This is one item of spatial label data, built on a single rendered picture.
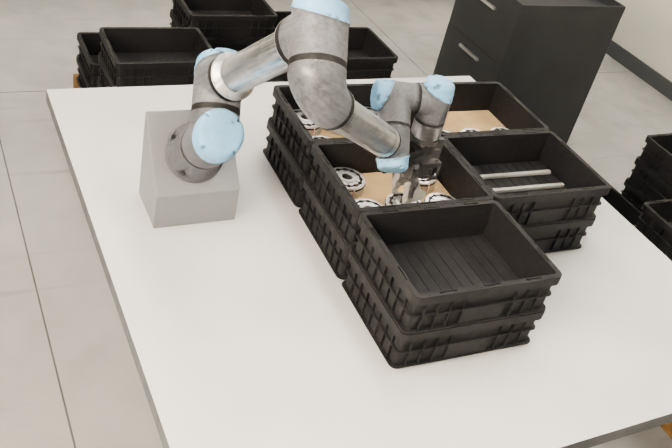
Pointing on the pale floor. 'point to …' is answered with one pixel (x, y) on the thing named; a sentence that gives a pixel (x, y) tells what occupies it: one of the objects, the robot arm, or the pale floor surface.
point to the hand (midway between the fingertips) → (397, 200)
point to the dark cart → (531, 37)
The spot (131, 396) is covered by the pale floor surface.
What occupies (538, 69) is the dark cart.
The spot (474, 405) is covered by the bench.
